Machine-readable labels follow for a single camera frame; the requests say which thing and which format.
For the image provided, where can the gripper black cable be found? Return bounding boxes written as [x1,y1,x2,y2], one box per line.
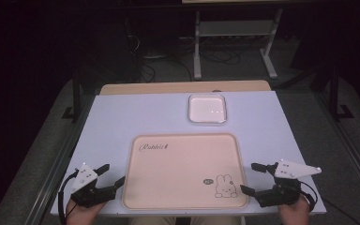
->
[57,169,80,225]
[299,180,319,214]

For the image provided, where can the black metal stand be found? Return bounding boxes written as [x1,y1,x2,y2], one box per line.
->
[61,70,83,122]
[327,65,356,122]

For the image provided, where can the white square dish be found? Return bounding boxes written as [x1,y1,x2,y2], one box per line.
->
[187,93,228,125]

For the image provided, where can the white metal stand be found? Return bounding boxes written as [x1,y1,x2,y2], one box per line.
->
[192,8,284,81]

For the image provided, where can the aluminium floor rail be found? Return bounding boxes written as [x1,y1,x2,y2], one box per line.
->
[23,93,96,225]
[311,90,360,201]

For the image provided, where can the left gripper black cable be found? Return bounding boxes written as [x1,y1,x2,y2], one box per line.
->
[57,169,80,225]

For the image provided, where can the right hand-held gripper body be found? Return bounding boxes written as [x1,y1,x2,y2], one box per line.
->
[255,158,323,208]

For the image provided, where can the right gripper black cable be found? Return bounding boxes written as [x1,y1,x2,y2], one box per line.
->
[299,180,319,214]

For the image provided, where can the wooden table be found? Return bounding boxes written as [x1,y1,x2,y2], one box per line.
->
[99,80,272,96]

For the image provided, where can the black floor cables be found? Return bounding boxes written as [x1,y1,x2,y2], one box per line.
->
[199,49,242,66]

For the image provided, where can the pink tray with rabbit print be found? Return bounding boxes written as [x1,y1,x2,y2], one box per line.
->
[121,132,250,211]

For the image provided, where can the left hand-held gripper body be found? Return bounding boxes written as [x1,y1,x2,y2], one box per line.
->
[70,161,117,209]

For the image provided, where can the person's left hand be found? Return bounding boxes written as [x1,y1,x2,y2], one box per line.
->
[65,199,108,225]

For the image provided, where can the person's right hand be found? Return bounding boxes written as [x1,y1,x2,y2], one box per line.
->
[277,194,311,225]

